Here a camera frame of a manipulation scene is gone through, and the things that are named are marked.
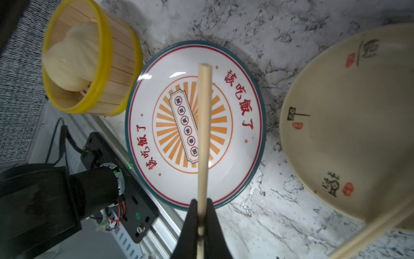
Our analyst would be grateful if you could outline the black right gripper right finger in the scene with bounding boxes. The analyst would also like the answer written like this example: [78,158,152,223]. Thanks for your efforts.
[205,198,233,259]

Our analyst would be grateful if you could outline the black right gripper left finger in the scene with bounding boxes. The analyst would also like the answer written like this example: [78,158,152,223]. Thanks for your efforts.
[170,199,198,259]

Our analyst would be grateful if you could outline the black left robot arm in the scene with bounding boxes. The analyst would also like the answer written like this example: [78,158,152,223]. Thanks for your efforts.
[1,164,120,259]

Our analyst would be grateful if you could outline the cream small plate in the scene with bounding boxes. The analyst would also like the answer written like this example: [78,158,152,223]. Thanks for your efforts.
[280,23,414,223]

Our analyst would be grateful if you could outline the yellow steamer basket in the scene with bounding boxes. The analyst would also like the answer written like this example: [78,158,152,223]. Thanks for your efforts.
[42,1,143,116]

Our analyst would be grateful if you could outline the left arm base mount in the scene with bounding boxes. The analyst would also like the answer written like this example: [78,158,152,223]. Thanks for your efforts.
[73,132,159,244]

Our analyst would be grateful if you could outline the steamed bun lower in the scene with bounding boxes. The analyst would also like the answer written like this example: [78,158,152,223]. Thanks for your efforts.
[42,22,99,92]

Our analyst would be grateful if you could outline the pair wooden chopsticks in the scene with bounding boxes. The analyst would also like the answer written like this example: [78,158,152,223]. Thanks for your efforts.
[196,63,212,259]
[329,196,414,259]

